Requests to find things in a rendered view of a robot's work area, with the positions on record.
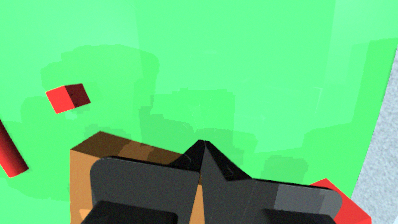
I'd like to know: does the red cylinder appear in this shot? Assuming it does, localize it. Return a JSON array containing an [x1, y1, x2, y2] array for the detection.
[[0, 120, 29, 178]]

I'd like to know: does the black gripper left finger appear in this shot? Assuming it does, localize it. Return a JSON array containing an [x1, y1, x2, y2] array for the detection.
[[90, 139, 205, 224]]

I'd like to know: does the orange square block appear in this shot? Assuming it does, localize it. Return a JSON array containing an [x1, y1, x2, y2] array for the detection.
[[69, 130, 205, 224]]

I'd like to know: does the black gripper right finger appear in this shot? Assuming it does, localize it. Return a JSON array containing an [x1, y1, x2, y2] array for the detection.
[[201, 140, 343, 224]]

